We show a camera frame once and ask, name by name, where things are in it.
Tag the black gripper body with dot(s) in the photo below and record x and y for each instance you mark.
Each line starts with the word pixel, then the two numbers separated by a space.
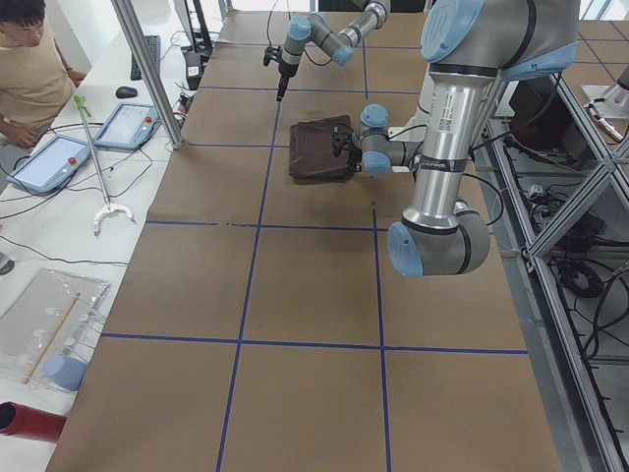
pixel 284 70
pixel 355 150

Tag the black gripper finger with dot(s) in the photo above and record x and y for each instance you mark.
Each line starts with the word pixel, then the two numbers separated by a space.
pixel 280 94

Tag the dark brown t-shirt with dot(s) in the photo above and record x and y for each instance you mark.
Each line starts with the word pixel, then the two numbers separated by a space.
pixel 311 153

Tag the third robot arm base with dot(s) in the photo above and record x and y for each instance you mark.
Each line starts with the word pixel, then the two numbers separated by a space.
pixel 608 102

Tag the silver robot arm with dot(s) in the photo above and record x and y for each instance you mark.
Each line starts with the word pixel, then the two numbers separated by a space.
pixel 337 46
pixel 467 45

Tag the far teach pendant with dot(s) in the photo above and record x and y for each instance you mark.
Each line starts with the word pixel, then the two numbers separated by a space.
pixel 129 127

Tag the teach pendant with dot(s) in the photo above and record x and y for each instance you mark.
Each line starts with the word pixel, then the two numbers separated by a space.
pixel 51 166
pixel 129 127

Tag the black computer mouse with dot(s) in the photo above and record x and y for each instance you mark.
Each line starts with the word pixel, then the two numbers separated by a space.
pixel 125 92

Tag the grabber stick white claw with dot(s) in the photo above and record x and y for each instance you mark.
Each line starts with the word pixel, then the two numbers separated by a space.
pixel 110 208

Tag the near teach pendant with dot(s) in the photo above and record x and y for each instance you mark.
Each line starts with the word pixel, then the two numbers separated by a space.
pixel 51 166

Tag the seated person beige shirt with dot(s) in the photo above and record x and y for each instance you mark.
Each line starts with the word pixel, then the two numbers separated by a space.
pixel 36 79

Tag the clear plastic bag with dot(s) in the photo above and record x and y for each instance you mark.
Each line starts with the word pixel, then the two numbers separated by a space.
pixel 27 323

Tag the blue plastic cup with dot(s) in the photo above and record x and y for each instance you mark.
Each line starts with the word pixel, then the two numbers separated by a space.
pixel 65 371

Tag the wooden stick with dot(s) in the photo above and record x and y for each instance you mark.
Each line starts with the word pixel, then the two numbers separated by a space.
pixel 48 341

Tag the red bottle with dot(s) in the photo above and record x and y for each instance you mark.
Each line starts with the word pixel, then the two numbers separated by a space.
pixel 26 422

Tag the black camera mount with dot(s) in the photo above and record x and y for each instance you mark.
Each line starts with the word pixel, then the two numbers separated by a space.
pixel 271 54
pixel 342 140

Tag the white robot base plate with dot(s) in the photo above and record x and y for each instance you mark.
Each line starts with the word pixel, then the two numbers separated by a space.
pixel 402 133

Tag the aluminium frame rail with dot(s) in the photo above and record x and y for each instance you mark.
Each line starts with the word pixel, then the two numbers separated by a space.
pixel 567 189

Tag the aluminium profile post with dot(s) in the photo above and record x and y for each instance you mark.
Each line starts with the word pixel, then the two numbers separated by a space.
pixel 133 32

